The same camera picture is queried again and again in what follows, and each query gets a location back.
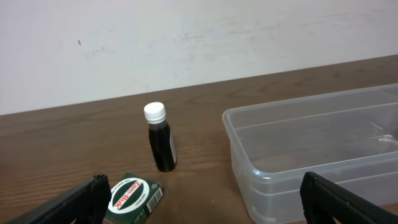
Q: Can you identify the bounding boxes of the green Zam-Buk box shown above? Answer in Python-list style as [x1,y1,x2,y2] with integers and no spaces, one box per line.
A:
[103,172,163,224]

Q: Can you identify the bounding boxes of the clear plastic container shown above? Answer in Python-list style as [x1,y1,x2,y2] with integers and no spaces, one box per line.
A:
[222,84,397,223]

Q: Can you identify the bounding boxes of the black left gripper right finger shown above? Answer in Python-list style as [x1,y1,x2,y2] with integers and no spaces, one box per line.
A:
[300,172,397,224]

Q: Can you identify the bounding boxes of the dark bottle white cap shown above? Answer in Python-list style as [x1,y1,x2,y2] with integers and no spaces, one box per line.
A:
[144,102,177,172]

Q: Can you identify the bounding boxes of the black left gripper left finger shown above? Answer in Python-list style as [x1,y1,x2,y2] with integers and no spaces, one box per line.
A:
[8,174,111,224]

